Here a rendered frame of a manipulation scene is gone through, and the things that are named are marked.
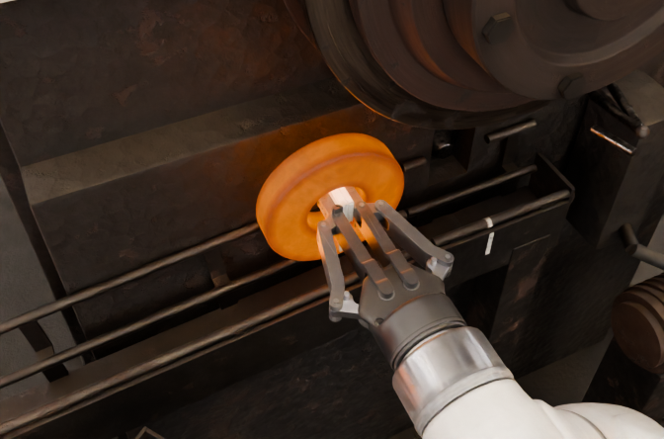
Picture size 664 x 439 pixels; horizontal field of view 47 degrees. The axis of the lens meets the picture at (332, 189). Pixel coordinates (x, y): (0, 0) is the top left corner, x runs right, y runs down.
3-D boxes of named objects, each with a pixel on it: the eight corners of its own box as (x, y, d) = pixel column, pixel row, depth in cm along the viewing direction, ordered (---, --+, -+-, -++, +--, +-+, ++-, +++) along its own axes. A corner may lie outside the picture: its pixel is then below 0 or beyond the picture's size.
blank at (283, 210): (242, 166, 72) (255, 191, 70) (389, 110, 75) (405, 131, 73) (266, 258, 84) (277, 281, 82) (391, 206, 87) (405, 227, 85)
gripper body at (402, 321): (386, 393, 67) (340, 309, 72) (468, 356, 69) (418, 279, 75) (393, 350, 61) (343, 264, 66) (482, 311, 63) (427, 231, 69)
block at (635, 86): (548, 204, 114) (587, 76, 97) (591, 188, 116) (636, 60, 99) (594, 255, 107) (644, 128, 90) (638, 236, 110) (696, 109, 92)
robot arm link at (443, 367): (505, 412, 66) (468, 356, 70) (527, 362, 60) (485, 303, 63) (414, 455, 64) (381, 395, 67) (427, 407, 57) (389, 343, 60)
